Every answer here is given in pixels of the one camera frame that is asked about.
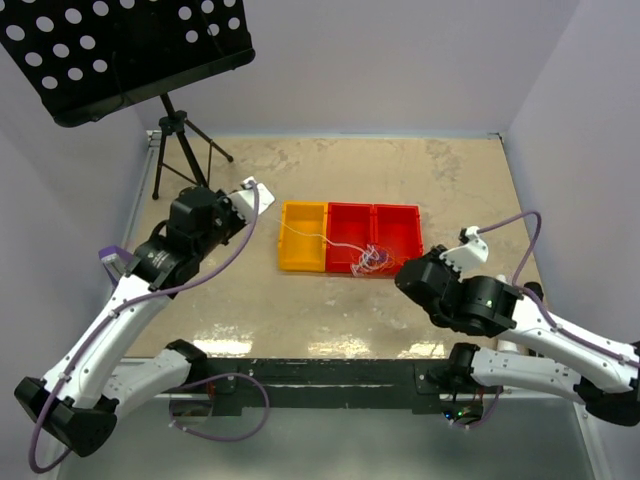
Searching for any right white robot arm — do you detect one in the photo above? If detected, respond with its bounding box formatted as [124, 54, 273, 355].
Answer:
[394, 243, 639, 427]

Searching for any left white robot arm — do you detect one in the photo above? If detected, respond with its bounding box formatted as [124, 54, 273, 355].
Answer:
[14, 179, 275, 474]

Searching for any red right plastic bin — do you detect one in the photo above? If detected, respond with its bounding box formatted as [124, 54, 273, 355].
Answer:
[374, 204, 424, 274]

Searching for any red plastic bin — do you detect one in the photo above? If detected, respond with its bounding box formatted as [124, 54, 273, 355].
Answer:
[374, 204, 424, 274]
[325, 202, 374, 274]

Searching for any red middle plastic bin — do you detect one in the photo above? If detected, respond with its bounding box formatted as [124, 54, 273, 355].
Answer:
[325, 202, 374, 274]

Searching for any purple tool holder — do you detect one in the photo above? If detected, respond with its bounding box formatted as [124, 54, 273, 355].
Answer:
[99, 245, 133, 285]

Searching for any white plastic cylinder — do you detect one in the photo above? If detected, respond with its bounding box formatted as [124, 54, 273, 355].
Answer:
[494, 273, 531, 356]

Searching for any yellow plastic bin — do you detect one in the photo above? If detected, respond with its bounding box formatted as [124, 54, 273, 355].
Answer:
[278, 201, 328, 273]

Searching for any black plastic cylinder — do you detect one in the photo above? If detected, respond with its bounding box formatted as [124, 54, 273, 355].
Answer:
[523, 281, 544, 301]

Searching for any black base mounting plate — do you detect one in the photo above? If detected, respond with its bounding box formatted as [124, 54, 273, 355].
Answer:
[148, 357, 505, 416]

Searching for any black perforated music stand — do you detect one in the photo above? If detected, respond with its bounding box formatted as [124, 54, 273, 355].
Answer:
[1, 1, 255, 187]

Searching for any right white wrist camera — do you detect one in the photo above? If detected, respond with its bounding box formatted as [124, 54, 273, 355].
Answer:
[439, 226, 489, 274]

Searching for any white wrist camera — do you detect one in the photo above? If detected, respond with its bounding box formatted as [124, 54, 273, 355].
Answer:
[439, 226, 489, 274]
[228, 176, 275, 221]

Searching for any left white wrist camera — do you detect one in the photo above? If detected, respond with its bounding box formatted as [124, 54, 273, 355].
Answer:
[228, 176, 275, 221]

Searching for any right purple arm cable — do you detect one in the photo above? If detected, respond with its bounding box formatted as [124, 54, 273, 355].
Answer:
[449, 209, 640, 430]

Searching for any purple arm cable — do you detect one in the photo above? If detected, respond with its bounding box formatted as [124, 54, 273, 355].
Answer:
[449, 209, 640, 430]
[27, 182, 271, 474]

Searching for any aluminium frame rail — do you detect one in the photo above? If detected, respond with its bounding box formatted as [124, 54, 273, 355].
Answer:
[64, 355, 594, 400]

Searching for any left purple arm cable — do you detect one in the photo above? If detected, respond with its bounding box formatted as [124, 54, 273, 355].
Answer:
[27, 182, 271, 474]

